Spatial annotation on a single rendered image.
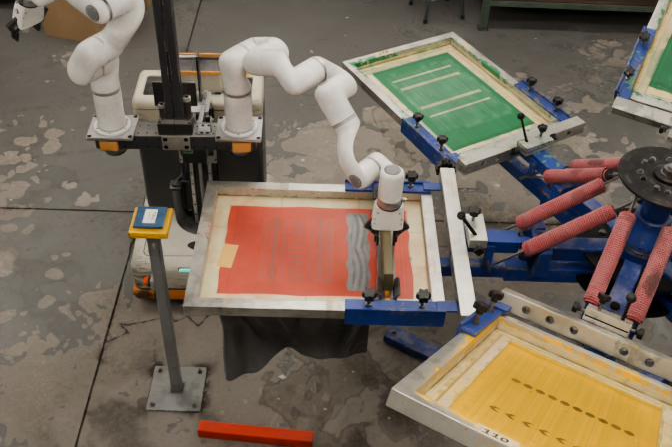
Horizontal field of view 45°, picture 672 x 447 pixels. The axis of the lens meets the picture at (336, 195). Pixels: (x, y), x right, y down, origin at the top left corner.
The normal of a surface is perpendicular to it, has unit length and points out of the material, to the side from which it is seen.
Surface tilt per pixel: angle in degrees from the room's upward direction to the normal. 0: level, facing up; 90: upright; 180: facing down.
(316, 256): 0
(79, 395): 0
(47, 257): 0
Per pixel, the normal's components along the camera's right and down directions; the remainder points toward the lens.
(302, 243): 0.04, -0.76
